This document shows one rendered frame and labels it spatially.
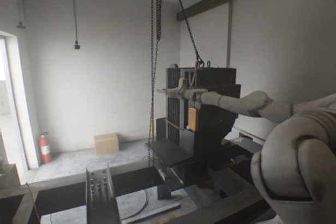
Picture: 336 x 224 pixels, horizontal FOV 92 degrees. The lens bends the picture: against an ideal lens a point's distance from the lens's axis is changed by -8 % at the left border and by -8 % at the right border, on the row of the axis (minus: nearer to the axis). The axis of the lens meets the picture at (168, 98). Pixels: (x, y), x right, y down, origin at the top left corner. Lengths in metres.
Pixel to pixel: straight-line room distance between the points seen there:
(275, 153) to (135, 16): 3.53
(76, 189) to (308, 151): 1.81
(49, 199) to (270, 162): 1.85
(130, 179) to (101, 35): 2.54
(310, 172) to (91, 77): 3.40
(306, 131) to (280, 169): 0.08
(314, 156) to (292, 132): 0.05
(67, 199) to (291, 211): 1.82
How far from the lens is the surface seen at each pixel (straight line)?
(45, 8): 3.65
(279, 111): 0.77
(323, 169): 0.32
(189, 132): 1.51
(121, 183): 1.95
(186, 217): 1.38
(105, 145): 3.48
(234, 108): 0.85
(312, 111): 0.43
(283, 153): 0.33
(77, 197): 1.97
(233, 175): 1.80
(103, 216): 1.43
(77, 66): 3.49
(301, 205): 0.33
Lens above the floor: 1.67
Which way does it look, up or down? 12 degrees down
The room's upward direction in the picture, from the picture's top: straight up
